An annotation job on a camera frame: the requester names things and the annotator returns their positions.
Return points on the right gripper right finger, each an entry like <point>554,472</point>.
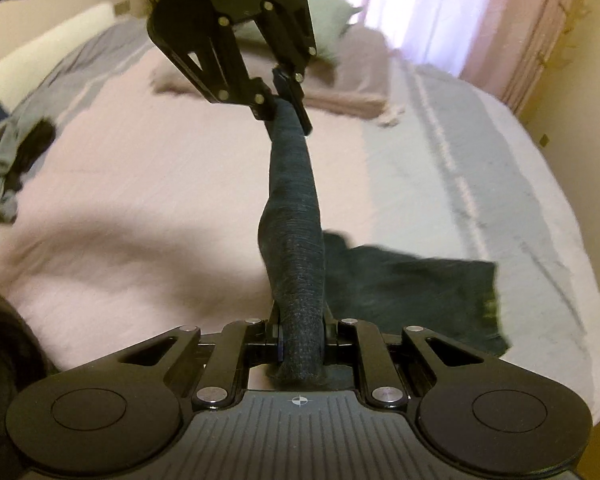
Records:
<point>356,358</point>

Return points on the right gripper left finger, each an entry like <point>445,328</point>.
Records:
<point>228,357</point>

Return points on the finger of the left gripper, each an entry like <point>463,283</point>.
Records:
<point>290,90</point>
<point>261,100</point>

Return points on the dark blue denim jeans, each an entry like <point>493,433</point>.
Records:
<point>312,271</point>

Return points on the green checked cushion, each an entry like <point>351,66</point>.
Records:
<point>330,20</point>

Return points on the pink grey striped bedspread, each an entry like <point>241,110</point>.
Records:
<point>143,214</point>

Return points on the dark maroon garment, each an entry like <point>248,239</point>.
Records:
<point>37,141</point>

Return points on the white quilted pillow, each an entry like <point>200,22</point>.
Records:
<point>25,68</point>

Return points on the pink curtain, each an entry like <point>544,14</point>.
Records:
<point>500,46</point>

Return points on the grey sweatpants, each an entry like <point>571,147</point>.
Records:
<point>13,132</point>

